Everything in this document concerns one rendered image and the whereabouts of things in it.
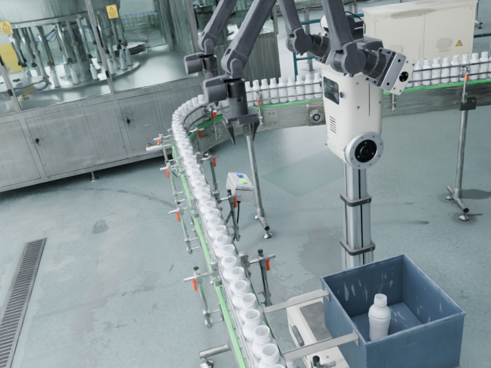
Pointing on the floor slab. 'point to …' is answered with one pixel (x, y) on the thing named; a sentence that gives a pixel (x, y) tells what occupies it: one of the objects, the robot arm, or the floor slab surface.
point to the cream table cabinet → (424, 28)
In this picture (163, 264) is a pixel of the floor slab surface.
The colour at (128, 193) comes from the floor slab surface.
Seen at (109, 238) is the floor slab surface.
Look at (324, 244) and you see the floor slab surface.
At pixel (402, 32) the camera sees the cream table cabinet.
